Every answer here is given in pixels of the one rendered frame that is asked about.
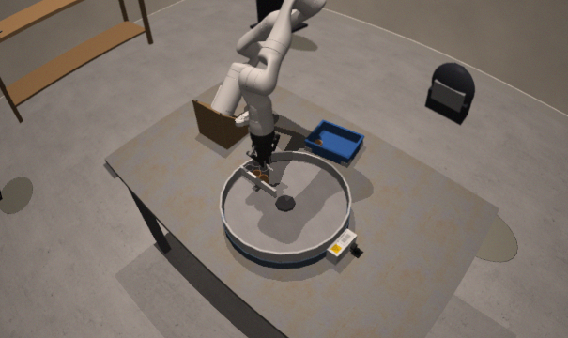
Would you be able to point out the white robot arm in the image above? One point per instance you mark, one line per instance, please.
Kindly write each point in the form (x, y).
(256, 83)

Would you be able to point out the blue crate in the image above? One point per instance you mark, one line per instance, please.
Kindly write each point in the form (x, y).
(335, 138)

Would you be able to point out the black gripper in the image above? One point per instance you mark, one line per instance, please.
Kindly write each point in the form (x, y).
(262, 148)

